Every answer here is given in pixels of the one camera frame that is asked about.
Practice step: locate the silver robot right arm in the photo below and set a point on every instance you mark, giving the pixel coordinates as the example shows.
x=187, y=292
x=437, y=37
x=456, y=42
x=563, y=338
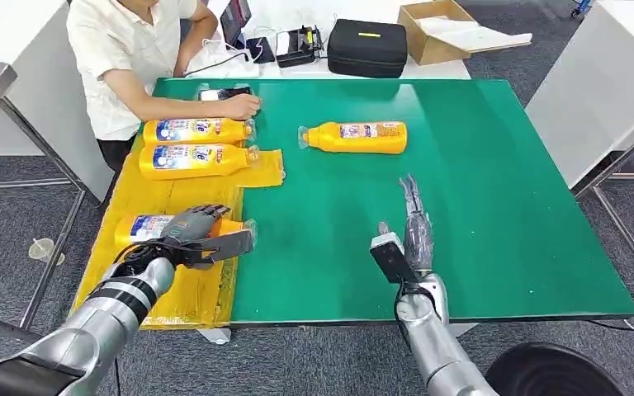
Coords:
x=432, y=350

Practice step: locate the orange drink bottle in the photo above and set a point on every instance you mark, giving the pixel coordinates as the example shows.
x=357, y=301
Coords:
x=185, y=131
x=361, y=143
x=142, y=229
x=196, y=161

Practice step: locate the black flat device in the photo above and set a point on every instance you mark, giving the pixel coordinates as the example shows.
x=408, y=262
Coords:
x=260, y=50

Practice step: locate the white table foot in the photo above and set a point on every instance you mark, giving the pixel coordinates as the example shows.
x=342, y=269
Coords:
x=213, y=334

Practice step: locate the person's right hand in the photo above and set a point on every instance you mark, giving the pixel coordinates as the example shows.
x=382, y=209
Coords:
x=243, y=106

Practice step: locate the black robot leg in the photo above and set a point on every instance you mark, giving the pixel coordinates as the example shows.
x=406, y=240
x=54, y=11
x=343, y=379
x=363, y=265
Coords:
x=552, y=374

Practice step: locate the person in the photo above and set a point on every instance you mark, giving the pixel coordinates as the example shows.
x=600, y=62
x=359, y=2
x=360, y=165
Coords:
x=125, y=49

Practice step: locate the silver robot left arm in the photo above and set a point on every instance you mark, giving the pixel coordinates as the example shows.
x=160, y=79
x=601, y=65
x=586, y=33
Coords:
x=104, y=317

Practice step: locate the white packing sheet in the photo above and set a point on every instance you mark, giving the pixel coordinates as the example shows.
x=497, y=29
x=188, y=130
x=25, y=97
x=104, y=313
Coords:
x=475, y=38

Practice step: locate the yellow plastic sheet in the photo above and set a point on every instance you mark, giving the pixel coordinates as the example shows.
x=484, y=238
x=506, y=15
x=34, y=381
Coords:
x=185, y=300

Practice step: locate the blue trolley base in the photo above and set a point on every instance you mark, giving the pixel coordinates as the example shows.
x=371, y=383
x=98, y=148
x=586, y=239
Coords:
x=580, y=6

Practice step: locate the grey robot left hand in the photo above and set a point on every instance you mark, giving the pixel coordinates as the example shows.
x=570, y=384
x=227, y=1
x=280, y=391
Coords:
x=191, y=225

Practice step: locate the green table mat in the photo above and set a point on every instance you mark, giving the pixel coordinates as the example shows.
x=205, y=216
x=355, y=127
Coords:
x=459, y=218

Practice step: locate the clear plastic cup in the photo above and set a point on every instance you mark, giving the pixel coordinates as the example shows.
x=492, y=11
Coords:
x=43, y=250

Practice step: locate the black tablet computer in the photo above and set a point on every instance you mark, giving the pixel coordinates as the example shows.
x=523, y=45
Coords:
x=235, y=19

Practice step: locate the black zip case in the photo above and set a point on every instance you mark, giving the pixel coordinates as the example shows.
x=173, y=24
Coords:
x=366, y=54

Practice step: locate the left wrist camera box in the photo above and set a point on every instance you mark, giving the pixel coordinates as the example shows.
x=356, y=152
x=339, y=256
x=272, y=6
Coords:
x=229, y=247

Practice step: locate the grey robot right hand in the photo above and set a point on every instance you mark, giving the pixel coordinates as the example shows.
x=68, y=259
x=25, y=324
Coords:
x=418, y=243

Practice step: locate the black smartphone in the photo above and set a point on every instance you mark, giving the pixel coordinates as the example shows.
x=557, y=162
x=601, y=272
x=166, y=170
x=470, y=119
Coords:
x=219, y=94

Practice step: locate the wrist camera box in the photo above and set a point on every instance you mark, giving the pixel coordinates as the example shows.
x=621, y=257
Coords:
x=391, y=257
x=229, y=247

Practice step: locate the black label printer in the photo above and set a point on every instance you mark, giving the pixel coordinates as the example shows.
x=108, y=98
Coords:
x=295, y=52

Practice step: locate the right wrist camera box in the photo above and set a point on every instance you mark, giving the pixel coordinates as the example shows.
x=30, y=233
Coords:
x=391, y=257

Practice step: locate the brown cardboard box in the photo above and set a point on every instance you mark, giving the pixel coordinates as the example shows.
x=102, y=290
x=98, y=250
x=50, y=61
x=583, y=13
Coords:
x=432, y=52

